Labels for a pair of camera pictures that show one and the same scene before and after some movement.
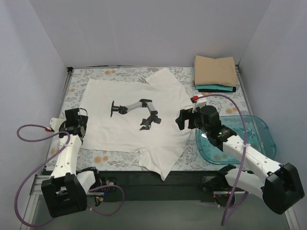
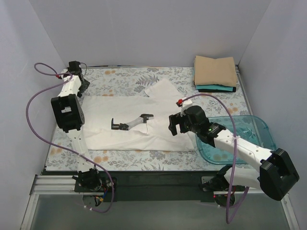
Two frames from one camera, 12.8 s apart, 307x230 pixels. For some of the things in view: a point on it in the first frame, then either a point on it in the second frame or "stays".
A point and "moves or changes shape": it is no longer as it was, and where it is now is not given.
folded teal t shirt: (218, 87) stays
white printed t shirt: (138, 117) moves or changes shape
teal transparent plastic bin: (252, 129) stays
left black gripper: (72, 114) → (84, 85)
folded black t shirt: (216, 90) stays
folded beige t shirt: (209, 71) stays
